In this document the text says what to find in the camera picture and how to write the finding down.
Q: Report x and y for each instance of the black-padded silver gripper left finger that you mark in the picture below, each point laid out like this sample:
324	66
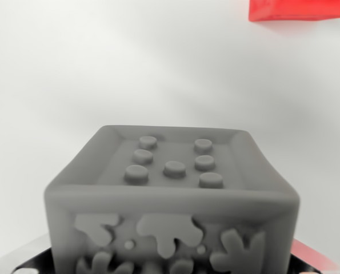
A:
36	262

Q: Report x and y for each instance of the black-padded silver gripper right finger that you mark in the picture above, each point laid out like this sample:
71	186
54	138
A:
304	265

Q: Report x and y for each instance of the grey embossed plastic cube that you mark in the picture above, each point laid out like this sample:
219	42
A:
169	199

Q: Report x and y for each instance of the red plastic cube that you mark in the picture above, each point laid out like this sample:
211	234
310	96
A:
295	8

